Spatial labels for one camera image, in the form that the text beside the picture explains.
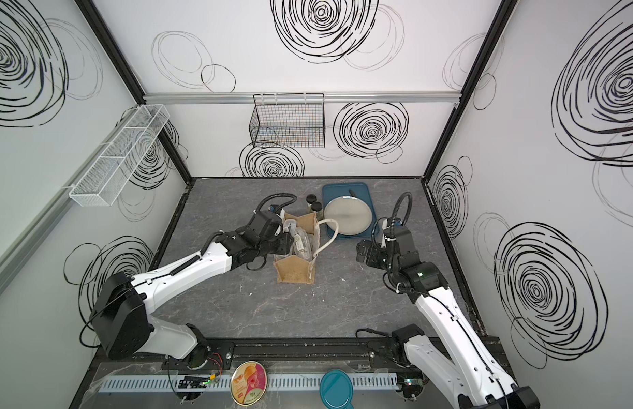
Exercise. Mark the glass jar black lid back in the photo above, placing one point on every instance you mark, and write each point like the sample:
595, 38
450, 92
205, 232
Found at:
311, 198

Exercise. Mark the round pink yellow lid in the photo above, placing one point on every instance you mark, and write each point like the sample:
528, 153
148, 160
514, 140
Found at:
248, 383

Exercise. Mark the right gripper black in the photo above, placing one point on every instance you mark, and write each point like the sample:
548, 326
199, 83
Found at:
362, 250

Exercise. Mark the black wire basket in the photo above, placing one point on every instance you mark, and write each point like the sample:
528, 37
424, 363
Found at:
295, 120

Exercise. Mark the white wire shelf basket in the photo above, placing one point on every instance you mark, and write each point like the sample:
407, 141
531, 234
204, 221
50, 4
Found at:
108, 174

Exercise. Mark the white slotted cable duct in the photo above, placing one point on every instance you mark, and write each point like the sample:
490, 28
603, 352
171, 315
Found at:
276, 382

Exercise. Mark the teal plastic tray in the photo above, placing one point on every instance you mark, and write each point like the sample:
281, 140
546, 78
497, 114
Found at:
356, 189

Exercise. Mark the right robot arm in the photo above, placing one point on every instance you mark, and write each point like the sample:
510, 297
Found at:
465, 372

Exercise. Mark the clear compass case horizontal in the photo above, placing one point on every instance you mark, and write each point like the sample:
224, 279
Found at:
302, 246

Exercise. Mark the grey round plate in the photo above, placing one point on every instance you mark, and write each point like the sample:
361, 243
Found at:
351, 215

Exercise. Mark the canvas tote bag cat print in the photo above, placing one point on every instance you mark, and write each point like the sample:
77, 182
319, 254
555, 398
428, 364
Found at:
299, 266

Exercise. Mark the glass jar black lid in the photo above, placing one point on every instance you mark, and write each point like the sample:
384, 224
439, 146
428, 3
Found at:
311, 198
317, 207

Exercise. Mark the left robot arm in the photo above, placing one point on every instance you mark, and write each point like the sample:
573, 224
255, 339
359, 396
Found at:
123, 319

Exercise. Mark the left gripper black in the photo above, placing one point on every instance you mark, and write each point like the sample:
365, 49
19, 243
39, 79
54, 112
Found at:
286, 243

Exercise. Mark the glass jar black lid front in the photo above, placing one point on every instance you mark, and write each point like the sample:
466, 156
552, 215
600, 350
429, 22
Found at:
317, 207

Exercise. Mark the teal round lid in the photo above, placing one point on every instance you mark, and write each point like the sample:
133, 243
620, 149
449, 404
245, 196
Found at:
336, 390

